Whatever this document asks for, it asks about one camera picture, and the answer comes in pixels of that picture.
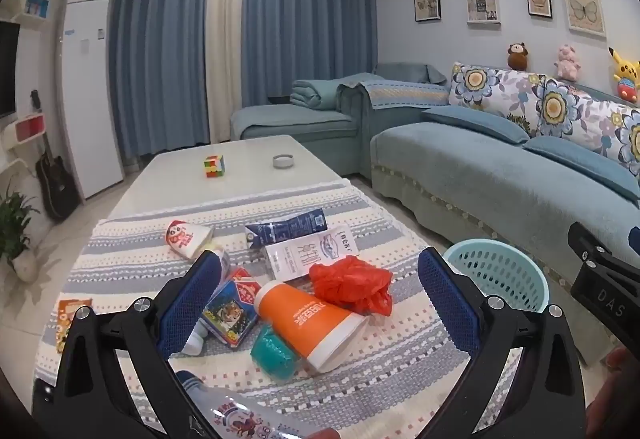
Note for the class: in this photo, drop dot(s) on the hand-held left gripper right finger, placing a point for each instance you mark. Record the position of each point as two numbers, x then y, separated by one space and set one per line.
447 304

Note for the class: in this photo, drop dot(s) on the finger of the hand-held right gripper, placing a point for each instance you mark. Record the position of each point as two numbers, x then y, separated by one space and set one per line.
595 244

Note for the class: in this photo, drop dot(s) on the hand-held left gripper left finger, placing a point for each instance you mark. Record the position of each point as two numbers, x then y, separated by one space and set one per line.
192 304

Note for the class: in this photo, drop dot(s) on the light blue plastic basket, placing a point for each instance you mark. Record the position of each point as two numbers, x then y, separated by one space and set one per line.
500 269

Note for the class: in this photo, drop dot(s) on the blue and white milk carton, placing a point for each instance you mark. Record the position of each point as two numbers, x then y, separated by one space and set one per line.
287 230

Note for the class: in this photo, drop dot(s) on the orange panda snack packet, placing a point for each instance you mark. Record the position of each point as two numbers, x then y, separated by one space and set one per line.
67 306

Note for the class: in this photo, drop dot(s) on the person's right hand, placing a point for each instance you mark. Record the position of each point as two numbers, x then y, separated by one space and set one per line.
615 404

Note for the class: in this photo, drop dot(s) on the white plastic bottle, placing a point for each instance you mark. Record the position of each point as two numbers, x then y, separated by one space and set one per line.
195 344

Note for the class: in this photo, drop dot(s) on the tiger print card box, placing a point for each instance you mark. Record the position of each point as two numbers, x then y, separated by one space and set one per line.
232 314

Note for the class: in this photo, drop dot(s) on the red and white paper cup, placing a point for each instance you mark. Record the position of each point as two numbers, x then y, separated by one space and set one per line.
187 239

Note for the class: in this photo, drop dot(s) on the striped woven tablecloth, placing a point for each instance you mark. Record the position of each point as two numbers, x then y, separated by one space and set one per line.
130 259

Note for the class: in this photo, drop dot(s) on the blue sofa pillow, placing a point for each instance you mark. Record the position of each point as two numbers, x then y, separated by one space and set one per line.
475 124
580 164

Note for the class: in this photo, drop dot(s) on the teal crumpled wrapper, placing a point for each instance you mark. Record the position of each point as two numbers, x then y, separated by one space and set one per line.
272 354

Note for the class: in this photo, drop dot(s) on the red plastic bag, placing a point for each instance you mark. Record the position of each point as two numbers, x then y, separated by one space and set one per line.
350 284

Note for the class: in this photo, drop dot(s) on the floral sofa cushion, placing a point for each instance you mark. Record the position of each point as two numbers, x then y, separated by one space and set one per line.
631 144
565 109
480 84

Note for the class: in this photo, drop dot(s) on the orange and white cup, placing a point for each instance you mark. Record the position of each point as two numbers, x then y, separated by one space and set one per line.
305 324

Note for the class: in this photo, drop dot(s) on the clear water bottle blue cap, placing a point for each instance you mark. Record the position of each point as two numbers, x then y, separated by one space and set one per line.
235 414

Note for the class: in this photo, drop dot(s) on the teal sectional sofa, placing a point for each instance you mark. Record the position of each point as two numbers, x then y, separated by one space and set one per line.
475 184

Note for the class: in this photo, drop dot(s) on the white coffee table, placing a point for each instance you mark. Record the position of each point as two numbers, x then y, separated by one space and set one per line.
175 179

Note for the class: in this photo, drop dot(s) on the white printed box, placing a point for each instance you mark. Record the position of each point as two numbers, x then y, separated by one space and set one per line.
310 254

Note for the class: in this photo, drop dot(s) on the colourful puzzle cube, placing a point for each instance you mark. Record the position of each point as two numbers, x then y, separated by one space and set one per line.
214 166

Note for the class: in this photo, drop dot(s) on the grey round ashtray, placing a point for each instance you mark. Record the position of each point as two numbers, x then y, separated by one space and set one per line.
283 161

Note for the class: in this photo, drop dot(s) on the yellow plush toy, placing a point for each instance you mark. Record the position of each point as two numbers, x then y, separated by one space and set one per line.
626 74

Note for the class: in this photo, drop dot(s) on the pink pig plush toy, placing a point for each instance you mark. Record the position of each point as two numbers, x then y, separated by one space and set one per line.
566 64

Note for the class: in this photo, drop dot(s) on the black acoustic guitar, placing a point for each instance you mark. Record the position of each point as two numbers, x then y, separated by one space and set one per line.
55 184

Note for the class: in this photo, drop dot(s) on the green potted plant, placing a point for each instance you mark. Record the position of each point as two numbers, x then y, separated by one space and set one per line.
15 224

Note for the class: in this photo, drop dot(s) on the brown monkey plush toy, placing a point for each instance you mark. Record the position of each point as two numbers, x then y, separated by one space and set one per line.
518 56

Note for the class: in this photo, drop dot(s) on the teal striped armrest cover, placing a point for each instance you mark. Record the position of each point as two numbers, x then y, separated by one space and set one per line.
400 94

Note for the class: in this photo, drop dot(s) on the white refrigerator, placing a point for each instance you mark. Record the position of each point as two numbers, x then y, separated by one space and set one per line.
92 94

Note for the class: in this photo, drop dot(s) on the folded teal blanket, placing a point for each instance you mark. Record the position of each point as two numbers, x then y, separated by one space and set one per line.
317 94

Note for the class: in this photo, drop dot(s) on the blue curtain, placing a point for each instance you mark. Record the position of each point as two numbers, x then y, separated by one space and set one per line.
310 9
160 44

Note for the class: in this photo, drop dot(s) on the white sheer curtain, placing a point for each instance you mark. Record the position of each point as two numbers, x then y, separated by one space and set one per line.
225 29

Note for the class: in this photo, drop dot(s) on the black television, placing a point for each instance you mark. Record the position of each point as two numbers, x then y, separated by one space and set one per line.
7 69

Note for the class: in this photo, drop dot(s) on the small blue box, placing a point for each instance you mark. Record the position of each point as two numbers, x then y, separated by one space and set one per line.
37 5

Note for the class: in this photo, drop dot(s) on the beige butterfly picture frame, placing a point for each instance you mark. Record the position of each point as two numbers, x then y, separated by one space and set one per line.
585 13

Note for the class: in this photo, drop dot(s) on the red and white wall shelf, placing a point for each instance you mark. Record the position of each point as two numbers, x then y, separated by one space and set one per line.
31 128

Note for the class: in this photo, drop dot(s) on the black butterfly picture frame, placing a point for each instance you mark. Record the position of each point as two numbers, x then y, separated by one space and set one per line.
538 2

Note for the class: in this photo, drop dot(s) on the white picture frame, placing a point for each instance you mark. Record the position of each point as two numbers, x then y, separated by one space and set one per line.
483 6

